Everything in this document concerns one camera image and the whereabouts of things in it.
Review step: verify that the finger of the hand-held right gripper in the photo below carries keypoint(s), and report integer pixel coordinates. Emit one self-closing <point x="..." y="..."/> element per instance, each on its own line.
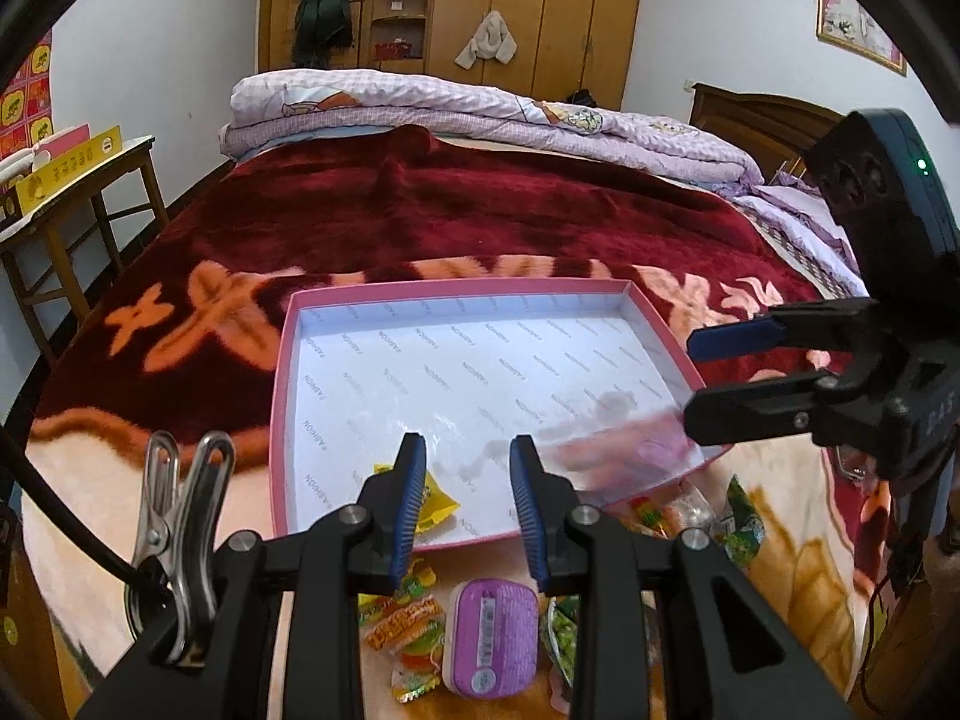
<point x="750" y="409"/>
<point x="731" y="339"/>

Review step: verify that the pink framed picture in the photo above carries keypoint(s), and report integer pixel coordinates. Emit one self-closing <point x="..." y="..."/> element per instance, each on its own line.
<point x="859" y="22"/>

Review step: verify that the dark bag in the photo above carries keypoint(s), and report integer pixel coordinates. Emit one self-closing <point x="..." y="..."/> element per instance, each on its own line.
<point x="581" y="97"/>

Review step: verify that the small dark box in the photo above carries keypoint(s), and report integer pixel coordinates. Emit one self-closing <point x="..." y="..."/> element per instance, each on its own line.
<point x="7" y="206"/>

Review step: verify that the pink cardboard box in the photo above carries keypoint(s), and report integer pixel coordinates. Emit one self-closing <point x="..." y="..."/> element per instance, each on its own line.
<point x="450" y="360"/>

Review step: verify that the wooden cabinet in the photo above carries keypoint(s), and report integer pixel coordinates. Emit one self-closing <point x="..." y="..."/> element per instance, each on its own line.
<point x="30" y="652"/>

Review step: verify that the red floral blanket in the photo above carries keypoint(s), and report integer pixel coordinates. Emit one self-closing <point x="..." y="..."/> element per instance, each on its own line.
<point x="450" y="202"/>

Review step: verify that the red item on shelf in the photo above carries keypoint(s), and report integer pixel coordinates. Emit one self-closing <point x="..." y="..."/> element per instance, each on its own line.
<point x="391" y="50"/>

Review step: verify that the dark hanging coat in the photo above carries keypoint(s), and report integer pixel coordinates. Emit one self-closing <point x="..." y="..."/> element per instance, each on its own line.
<point x="319" y="15"/>

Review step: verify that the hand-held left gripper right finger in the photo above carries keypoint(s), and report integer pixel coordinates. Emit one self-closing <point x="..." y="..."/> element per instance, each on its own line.
<point x="529" y="510"/>

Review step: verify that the green pea snack packet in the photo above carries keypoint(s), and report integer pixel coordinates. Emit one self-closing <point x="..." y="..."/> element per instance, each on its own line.
<point x="742" y="525"/>
<point x="562" y="634"/>

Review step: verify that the clear plastic snack packet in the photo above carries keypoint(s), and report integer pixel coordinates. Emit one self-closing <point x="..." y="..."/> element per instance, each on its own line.
<point x="660" y="514"/>

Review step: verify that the wooden headboard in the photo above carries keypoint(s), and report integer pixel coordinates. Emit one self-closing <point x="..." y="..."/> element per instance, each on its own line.
<point x="757" y="120"/>

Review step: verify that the pink yellow checkered wall cloth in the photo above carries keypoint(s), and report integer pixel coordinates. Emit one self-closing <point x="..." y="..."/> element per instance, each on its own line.
<point x="26" y="97"/>

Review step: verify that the purple tin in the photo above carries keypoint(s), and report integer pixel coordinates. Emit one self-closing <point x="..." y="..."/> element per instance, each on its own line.
<point x="491" y="637"/>

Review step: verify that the white hanging towel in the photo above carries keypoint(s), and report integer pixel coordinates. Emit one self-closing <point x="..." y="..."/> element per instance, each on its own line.
<point x="487" y="37"/>

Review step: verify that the yellow candy packet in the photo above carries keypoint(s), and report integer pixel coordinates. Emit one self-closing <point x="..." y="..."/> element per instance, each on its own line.
<point x="436" y="506"/>

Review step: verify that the folded purple quilt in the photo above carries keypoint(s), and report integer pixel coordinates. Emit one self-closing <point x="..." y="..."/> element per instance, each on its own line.
<point x="450" y="101"/>

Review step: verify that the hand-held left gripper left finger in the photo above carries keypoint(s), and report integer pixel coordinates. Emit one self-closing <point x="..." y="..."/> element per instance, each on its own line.
<point x="409" y="495"/>

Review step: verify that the wooden side table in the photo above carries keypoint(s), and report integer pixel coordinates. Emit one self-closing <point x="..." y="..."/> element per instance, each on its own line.
<point x="112" y="165"/>

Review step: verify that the small orange candy packet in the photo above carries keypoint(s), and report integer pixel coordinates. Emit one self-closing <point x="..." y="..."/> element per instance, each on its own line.
<point x="416" y="679"/>

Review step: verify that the wooden wardrobe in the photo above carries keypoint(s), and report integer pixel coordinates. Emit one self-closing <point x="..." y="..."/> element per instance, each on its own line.
<point x="570" y="15"/>

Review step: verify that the long yellow box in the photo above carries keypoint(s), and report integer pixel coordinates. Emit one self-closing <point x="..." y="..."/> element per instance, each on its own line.
<point x="67" y="169"/>

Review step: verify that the purple striped pillow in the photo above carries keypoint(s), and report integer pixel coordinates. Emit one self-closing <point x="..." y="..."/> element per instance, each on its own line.
<point x="795" y="232"/>

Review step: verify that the metal spring clip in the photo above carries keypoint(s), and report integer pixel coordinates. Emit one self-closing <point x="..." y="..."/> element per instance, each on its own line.
<point x="184" y="510"/>

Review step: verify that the purple snack packet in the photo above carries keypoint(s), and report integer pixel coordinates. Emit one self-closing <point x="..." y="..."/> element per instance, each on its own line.
<point x="630" y="450"/>

